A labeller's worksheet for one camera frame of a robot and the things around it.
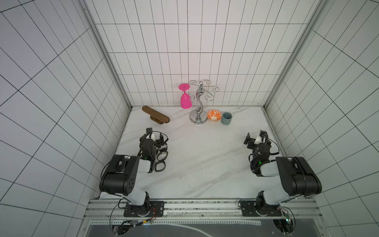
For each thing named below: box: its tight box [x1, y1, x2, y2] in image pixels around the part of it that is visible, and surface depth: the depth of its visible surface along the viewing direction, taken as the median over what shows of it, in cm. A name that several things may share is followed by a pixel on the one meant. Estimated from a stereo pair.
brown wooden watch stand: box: [142, 105, 171, 125], surface depth 109 cm
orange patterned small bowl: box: [206, 109, 223, 122], surface depth 112 cm
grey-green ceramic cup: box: [220, 111, 233, 125], surface depth 109 cm
